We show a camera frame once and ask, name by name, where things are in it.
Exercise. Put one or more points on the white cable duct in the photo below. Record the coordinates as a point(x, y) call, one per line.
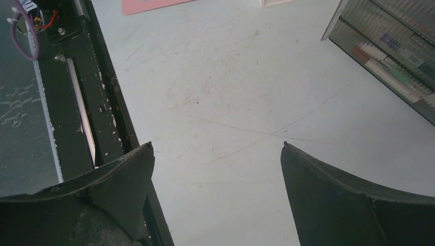
point(49, 126)

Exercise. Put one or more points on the white file organizer rack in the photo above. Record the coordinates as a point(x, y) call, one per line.
point(271, 3)

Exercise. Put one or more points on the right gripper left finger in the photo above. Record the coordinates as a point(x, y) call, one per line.
point(101, 207)

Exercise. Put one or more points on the pink folder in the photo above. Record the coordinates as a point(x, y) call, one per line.
point(129, 7)

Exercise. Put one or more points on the smoky transparent drawer cabinet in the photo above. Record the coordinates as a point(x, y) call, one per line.
point(393, 41)

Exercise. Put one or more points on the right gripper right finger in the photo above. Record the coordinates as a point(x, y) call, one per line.
point(333, 207)

